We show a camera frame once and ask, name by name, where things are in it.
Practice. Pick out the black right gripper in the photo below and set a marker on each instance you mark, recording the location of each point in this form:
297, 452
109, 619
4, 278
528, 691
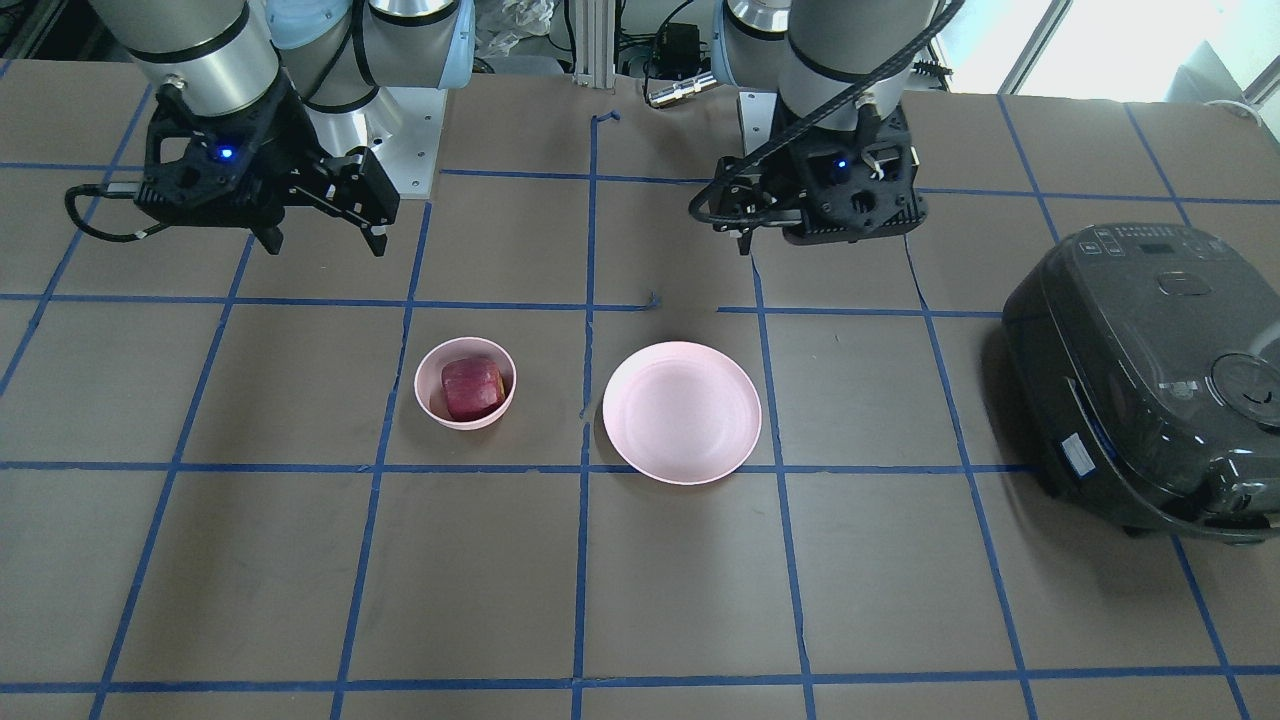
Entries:
289, 136

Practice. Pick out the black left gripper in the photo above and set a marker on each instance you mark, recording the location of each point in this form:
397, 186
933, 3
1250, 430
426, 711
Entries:
779, 170

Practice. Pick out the red yellow apple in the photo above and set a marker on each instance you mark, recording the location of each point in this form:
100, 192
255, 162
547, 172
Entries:
473, 388

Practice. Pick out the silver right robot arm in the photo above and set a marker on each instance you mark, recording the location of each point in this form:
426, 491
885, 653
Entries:
225, 54

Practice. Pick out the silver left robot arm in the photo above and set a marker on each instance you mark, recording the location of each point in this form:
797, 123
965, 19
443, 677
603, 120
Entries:
826, 60

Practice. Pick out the pink plate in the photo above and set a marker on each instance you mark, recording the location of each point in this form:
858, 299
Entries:
682, 413

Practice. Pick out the pink bowl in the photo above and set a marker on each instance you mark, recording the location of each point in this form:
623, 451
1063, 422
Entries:
427, 385

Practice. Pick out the black rice cooker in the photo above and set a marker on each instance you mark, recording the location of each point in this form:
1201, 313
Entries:
1147, 353

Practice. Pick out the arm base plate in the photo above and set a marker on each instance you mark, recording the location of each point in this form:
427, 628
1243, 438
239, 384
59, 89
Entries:
757, 114
404, 127

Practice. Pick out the aluminium frame post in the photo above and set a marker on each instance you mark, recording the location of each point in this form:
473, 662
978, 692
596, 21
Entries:
595, 26

